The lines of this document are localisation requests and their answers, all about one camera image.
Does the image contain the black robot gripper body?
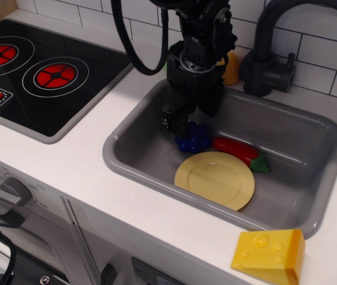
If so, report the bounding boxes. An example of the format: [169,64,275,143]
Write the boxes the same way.
[163,41,225,115]

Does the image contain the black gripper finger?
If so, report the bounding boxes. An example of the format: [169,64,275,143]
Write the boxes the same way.
[161,112,189,139]
[198,88,223,116]

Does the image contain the blue toy blueberries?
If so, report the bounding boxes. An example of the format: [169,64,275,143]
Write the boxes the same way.
[175,121,211,154]

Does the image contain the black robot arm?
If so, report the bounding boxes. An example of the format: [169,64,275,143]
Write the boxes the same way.
[154,1,237,139]

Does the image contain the yellow toy plate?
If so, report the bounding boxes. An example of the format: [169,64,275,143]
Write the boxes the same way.
[174,151,255,211]

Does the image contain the grey sink basin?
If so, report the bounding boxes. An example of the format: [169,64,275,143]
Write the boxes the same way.
[103,81,337,238]

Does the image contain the green toy lettuce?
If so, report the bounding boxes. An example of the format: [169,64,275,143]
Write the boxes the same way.
[163,45,173,74]

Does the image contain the yellow toy corn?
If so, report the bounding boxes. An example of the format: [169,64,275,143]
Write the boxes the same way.
[222,52,240,86]

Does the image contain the red toy chili pepper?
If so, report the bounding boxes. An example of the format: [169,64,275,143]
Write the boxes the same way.
[211,137,270,173]

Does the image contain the dark grey faucet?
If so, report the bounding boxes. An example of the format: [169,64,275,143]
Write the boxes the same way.
[240,0,337,97]

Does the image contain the black toy stove top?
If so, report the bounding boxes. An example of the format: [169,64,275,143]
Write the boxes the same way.
[0,20,132,144]

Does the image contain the yellow toy cheese wedge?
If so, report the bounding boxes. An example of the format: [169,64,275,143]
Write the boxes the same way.
[230,229,306,284]

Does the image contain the grey toy oven front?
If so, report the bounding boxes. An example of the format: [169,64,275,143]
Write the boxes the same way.
[0,162,180,284]

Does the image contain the grey oven knob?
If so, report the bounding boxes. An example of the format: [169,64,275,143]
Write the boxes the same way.
[0,177,32,207]

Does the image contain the black braided cable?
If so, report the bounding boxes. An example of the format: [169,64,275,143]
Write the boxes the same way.
[110,0,170,76]

